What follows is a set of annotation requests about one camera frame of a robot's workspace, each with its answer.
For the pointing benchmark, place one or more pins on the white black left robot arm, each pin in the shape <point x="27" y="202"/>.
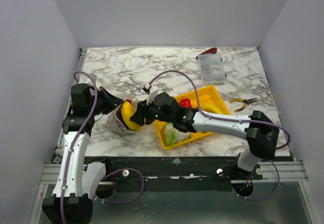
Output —
<point x="72" y="198"/>

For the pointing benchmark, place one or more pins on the red toy bell pepper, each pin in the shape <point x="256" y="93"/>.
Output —
<point x="185" y="103"/>

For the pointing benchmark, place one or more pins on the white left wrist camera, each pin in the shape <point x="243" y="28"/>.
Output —
<point x="93" y="77"/>

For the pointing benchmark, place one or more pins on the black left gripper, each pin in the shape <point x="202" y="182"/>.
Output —
<point x="113" y="101"/>

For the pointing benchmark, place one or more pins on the yellow plastic tray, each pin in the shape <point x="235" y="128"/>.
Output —
<point x="185" y="118"/>

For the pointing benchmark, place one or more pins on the aluminium rail front right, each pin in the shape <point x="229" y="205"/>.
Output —
<point x="293" y="171"/>

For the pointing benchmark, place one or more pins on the yellow toy mango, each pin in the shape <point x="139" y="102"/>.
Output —
<point x="127" y="111"/>

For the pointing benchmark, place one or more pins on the clear dotted zip top bag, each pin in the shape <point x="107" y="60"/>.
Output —
<point x="115" y="122"/>

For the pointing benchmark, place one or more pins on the yellow toy banana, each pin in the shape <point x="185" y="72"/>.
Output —
<point x="209" y="105"/>

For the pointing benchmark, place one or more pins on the yellow handled pliers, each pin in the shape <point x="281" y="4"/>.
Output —
<point x="245" y="102"/>

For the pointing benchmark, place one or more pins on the black front mounting bar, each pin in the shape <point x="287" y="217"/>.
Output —
<point x="172" y="174"/>

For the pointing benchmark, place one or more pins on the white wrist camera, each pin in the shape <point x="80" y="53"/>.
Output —
<point x="151" y="90"/>
<point x="93" y="77"/>

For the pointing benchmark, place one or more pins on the red black utility knife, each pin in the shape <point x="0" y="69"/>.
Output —
<point x="209" y="51"/>

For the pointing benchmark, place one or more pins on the white toy cauliflower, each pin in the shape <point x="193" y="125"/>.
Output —
<point x="174" y="136"/>

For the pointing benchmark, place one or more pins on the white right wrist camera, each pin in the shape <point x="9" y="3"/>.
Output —
<point x="151" y="90"/>

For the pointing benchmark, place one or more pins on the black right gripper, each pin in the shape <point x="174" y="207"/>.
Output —
<point x="142" y="112"/>

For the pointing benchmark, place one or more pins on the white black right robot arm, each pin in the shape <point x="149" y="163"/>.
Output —
<point x="257" y="129"/>

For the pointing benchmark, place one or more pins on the clear plastic screw box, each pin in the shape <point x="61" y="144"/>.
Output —
<point x="211" y="69"/>

